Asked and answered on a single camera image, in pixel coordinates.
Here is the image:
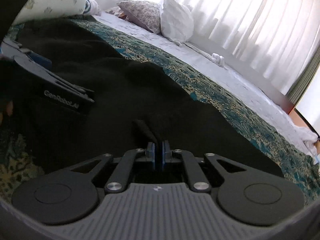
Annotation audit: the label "black pants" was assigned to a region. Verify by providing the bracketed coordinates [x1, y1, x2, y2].
[1, 20, 283, 176]

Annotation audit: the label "green floral folded quilt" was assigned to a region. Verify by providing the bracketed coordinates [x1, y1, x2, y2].
[13, 0, 86, 25]

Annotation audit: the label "striped cloth behind quilt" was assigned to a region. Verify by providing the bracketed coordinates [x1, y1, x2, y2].
[83, 0, 101, 16]

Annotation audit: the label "small white rolled cloth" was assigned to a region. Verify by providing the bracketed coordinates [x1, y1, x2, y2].
[212, 53, 225, 67]

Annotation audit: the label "white bed sheet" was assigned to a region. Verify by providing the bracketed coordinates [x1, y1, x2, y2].
[94, 12, 319, 157]

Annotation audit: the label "purple floral pillow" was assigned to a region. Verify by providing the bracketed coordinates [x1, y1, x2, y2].
[117, 0, 161, 34]

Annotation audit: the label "teal paisley bedspread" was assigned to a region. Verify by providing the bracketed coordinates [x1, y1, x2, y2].
[1, 17, 319, 204]

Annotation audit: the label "white pillow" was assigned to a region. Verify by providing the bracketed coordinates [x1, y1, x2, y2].
[161, 0, 194, 46]

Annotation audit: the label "green curtain near wardrobe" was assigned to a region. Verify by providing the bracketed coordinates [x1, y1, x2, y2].
[286, 47, 320, 106]

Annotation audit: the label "white sheer curtain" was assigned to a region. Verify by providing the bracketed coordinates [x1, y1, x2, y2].
[150, 0, 319, 94]

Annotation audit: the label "wooden bed frame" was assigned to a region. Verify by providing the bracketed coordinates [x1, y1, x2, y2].
[282, 94, 320, 133]

